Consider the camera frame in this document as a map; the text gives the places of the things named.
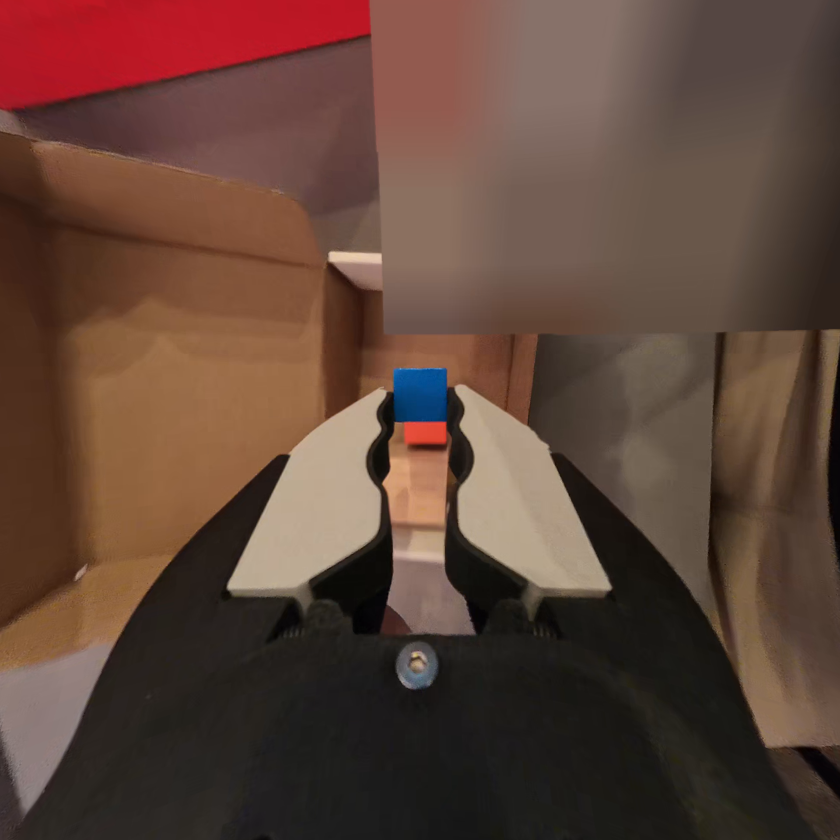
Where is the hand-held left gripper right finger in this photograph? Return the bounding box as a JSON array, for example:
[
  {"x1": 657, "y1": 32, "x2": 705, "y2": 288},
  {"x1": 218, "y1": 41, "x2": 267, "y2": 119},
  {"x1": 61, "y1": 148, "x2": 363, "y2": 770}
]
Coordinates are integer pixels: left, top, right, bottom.
[{"x1": 445, "y1": 385, "x2": 613, "y2": 614}]

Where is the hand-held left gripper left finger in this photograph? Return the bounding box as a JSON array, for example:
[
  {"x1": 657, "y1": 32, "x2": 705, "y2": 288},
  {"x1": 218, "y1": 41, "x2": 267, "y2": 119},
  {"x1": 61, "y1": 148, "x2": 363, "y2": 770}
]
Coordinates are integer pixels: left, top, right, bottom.
[{"x1": 226, "y1": 387, "x2": 395, "y2": 614}]

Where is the blue cube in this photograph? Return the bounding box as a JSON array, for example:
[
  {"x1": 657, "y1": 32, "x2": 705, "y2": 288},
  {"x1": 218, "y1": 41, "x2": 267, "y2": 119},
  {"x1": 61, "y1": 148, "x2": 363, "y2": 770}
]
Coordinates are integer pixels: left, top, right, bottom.
[{"x1": 393, "y1": 368, "x2": 449, "y2": 424}]

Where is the brown cardboard box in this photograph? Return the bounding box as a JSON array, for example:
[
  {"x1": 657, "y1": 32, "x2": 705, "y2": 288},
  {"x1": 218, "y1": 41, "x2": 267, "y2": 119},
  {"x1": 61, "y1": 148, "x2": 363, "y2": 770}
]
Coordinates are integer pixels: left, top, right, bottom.
[{"x1": 0, "y1": 130, "x2": 539, "y2": 672}]

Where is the red box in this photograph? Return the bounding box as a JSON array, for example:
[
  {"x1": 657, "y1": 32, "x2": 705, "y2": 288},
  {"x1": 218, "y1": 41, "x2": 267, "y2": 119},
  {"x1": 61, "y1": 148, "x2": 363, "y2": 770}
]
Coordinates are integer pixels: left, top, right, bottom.
[{"x1": 0, "y1": 0, "x2": 372, "y2": 111}]

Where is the beige curtain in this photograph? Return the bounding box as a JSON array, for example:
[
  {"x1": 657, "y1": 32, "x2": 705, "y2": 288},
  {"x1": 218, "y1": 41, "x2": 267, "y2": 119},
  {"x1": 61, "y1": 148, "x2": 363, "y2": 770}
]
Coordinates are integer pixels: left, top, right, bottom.
[{"x1": 705, "y1": 330, "x2": 840, "y2": 749}]

